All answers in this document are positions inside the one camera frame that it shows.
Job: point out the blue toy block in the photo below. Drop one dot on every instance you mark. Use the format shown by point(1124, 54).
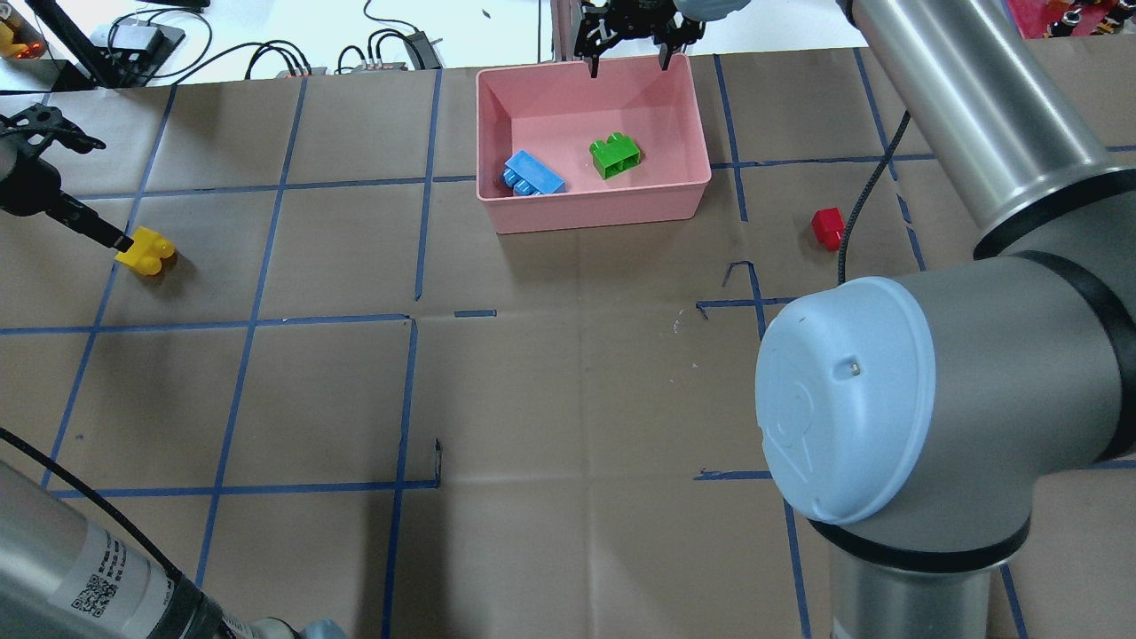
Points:
point(525, 175)

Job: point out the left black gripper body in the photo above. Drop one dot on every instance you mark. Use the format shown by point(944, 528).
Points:
point(19, 191)

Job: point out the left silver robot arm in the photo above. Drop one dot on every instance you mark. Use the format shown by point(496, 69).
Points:
point(65, 576)

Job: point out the aluminium frame post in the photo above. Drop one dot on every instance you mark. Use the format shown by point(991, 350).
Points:
point(564, 24)

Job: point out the green toy block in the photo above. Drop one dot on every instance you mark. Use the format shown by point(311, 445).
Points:
point(614, 155)

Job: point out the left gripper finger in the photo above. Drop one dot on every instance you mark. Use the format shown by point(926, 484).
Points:
point(86, 221)

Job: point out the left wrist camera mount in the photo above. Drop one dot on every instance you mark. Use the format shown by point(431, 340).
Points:
point(35, 128)

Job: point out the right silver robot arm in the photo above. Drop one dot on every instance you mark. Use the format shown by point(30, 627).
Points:
point(909, 419)

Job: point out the red parts tray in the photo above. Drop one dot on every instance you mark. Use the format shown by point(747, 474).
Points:
point(1083, 18)

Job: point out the pink plastic box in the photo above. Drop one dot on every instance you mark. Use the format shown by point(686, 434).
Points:
point(554, 111)

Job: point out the red toy block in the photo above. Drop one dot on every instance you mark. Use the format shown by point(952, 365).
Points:
point(829, 227)

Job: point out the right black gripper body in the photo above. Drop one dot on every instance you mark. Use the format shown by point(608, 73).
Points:
point(632, 19)

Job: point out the yellow toy block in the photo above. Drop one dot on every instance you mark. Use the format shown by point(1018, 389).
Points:
point(148, 252)

